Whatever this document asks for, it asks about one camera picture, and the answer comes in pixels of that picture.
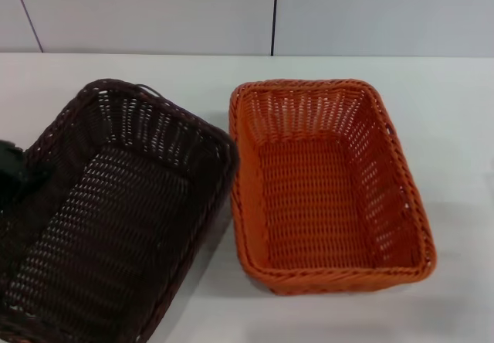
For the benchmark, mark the orange woven basket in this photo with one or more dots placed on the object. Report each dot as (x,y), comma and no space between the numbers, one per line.
(316,200)

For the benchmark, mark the dark brown woven basket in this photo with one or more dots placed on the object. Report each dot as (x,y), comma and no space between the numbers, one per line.
(127,211)

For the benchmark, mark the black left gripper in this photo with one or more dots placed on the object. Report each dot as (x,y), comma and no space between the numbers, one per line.
(9,173)

